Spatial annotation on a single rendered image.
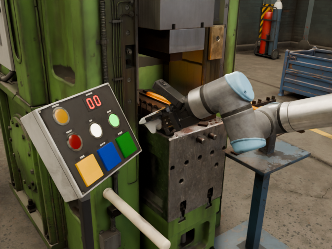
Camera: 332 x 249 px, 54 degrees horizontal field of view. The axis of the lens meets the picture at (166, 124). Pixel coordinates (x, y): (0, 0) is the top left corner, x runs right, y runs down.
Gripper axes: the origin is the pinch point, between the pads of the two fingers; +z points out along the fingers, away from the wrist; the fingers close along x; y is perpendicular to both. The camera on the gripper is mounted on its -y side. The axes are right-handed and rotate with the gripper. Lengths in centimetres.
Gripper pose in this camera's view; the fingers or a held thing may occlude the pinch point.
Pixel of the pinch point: (141, 119)
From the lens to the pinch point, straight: 107.9
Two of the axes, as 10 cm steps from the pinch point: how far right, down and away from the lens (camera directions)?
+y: 4.3, 8.9, 1.2
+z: -7.8, 3.0, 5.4
